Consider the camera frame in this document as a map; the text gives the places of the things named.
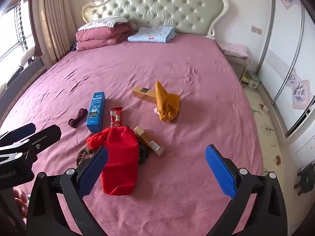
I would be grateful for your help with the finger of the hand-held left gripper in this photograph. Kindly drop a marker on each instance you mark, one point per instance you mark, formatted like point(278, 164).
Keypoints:
point(22, 130)
point(44, 137)

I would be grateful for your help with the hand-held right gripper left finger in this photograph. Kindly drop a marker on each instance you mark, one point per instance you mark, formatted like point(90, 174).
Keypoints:
point(93, 172)

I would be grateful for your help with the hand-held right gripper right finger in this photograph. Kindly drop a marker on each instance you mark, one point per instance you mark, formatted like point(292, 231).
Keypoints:
point(221, 172)

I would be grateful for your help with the red cloth bag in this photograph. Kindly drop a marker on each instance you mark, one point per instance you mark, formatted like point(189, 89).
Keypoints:
point(120, 157)

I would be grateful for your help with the blue carton box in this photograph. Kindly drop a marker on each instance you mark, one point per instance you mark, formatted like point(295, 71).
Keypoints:
point(96, 111)

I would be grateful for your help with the red snack packet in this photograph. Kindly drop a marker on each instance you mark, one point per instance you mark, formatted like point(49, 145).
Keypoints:
point(116, 116)

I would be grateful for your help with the tan box with barcode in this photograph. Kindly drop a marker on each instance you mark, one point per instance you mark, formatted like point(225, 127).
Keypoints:
point(149, 140)

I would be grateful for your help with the person's left hand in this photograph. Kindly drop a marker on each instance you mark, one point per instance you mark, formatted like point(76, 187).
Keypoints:
point(21, 201)

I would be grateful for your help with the brown cloth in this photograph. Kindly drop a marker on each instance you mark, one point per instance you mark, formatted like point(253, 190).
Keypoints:
point(82, 156)

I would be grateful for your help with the dark chair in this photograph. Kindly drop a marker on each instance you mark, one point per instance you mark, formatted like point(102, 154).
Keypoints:
point(22, 78)

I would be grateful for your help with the orange plastic bag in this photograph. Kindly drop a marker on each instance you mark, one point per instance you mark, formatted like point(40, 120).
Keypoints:
point(168, 105)

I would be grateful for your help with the green round stool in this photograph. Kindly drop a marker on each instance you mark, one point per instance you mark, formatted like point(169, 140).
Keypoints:
point(307, 179)

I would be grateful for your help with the small white wrapper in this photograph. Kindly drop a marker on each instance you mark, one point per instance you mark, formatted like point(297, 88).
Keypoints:
point(156, 111)

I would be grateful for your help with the long tan box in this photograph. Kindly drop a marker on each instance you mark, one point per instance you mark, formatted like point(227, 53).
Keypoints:
point(144, 94)

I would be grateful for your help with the window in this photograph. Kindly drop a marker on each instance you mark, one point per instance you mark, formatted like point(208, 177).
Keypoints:
point(14, 34)

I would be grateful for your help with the bed with pink sheet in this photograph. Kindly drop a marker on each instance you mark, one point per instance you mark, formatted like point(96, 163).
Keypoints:
point(177, 73)

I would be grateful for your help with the nightstand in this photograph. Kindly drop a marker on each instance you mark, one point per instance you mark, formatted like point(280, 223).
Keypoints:
point(237, 65)

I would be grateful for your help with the beige curtain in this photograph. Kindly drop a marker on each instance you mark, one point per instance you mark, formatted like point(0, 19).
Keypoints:
point(55, 22)

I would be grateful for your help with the pink pillow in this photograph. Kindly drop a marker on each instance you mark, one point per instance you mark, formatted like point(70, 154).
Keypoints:
point(98, 38)

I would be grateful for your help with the pink floral cloth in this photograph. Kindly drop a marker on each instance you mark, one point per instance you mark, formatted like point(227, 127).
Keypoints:
point(232, 48)

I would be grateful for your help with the white floral wardrobe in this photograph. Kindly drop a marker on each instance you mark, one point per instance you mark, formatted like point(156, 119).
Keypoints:
point(288, 66)

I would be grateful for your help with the white dotted pillow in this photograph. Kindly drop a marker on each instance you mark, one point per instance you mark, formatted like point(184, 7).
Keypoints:
point(103, 22)

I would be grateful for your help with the folded light blue blanket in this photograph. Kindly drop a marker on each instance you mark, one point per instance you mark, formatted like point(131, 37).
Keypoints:
point(152, 34)

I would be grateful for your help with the tufted green headboard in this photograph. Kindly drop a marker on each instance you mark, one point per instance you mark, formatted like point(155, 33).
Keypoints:
point(157, 9)

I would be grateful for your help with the wall socket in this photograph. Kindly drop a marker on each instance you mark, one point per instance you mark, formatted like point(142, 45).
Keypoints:
point(256, 29)

